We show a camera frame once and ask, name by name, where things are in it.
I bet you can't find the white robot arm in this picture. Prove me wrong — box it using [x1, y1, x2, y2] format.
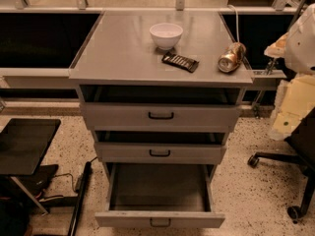
[264, 4, 315, 141]

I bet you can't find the grey drawer cabinet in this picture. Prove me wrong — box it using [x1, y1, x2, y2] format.
[68, 9, 255, 175]

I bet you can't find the top grey drawer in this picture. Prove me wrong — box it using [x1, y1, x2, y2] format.
[80, 85, 239, 132]

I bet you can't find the grey drawer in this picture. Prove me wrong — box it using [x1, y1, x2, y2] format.
[94, 131, 226, 164]
[95, 163, 224, 228]
[80, 85, 239, 132]

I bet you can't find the middle grey drawer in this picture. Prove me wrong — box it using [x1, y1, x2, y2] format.
[94, 131, 226, 164]

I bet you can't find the bottom grey drawer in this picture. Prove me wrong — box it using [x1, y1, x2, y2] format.
[95, 163, 224, 228]

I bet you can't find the white ceramic bowl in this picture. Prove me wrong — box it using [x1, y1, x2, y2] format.
[150, 23, 183, 50]

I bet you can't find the gold soda can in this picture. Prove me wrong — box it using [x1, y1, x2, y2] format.
[218, 42, 246, 73]

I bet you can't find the metal clamp rod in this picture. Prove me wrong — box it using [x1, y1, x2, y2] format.
[251, 57, 278, 118]

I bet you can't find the dark side table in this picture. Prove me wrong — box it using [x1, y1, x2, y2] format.
[0, 118, 61, 214]

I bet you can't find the black pole on floor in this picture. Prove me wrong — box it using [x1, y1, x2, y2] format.
[67, 161, 92, 236]

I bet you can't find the black office chair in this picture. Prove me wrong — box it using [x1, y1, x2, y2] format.
[247, 108, 315, 223]

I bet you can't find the white cable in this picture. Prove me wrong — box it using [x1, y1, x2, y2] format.
[227, 4, 240, 43]

